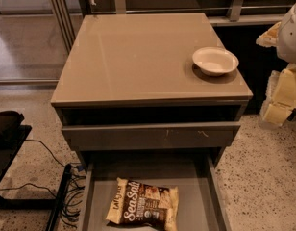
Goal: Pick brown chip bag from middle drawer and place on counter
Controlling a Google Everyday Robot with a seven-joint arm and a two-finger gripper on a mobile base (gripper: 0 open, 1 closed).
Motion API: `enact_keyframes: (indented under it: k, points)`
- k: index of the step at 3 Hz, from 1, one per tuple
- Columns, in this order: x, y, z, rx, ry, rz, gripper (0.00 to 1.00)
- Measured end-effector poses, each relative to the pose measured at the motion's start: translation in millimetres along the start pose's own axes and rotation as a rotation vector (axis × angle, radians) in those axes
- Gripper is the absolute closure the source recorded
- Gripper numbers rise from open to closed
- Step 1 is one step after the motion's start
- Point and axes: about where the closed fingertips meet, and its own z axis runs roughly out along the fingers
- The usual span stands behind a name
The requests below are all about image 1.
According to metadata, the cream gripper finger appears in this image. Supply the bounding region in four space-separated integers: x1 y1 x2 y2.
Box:
256 22 281 47
259 64 296 127

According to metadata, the brown sea salt chip bag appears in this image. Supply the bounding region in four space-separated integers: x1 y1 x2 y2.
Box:
106 178 179 231

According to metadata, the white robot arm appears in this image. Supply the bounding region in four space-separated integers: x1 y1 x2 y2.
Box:
256 3 296 128

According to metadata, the grey top drawer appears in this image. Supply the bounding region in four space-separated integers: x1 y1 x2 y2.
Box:
62 122 240 151

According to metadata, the open grey middle drawer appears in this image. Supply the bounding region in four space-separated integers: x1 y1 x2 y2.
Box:
78 151 232 231

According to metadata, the white paper bowl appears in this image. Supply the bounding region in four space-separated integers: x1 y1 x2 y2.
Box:
192 47 239 77

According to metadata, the black power strip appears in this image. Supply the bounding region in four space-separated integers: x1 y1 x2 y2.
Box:
45 164 71 231

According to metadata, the dark object on black table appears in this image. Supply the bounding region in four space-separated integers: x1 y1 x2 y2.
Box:
0 111 24 141

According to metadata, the black table at left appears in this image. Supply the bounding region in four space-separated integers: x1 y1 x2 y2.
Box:
0 125 32 210

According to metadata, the metal shelf rail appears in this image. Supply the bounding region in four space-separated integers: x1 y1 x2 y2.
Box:
209 0 284 26

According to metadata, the bundle of black cables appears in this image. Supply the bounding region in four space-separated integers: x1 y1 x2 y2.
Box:
60 164 87 228

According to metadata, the black cable on floor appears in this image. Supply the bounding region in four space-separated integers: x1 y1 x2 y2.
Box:
25 139 66 168

